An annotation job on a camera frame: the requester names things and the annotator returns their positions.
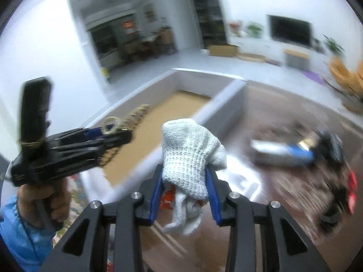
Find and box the purple mat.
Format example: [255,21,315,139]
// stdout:
[301,71,327,86]

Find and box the red flower bouquet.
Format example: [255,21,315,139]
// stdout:
[228,20,244,36]

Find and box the small wood-topped table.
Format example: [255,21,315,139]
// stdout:
[283,49,310,69]

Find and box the red object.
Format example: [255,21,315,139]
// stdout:
[347,169,359,215]

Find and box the black television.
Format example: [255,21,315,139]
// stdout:
[268,14,313,48]

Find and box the blue and white object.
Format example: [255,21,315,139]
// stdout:
[250,138,316,165]

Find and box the green potted plant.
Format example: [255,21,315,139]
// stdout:
[323,35,346,55]
[245,22,265,39]

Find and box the floral cloth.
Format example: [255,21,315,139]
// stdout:
[52,174,87,248]

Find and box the yellow chair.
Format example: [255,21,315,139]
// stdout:
[328,57,363,112]

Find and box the gold braided chain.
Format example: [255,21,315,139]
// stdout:
[98,104,150,168]

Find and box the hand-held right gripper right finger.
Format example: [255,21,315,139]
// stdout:
[206,166,331,272]

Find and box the framed wall picture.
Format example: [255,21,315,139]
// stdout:
[144,4,158,22]

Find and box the person's left hand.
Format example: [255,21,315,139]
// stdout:
[16,180,72,229]

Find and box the dark tall shelf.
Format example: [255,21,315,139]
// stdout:
[186,0,228,47]

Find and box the black object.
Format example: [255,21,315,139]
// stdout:
[312,130,346,164]

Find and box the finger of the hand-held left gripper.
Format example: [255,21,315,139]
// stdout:
[56,131,134,174]
[55,126,116,146]

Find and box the white storage box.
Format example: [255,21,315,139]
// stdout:
[79,67,248,190]

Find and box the white knit glove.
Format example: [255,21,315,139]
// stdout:
[161,118,228,236]

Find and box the cardboard box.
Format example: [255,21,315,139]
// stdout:
[208,44,239,57]

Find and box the dining table with chairs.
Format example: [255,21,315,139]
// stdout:
[124,28,177,61]

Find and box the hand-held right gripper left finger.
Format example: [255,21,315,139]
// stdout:
[40,164,165,272]

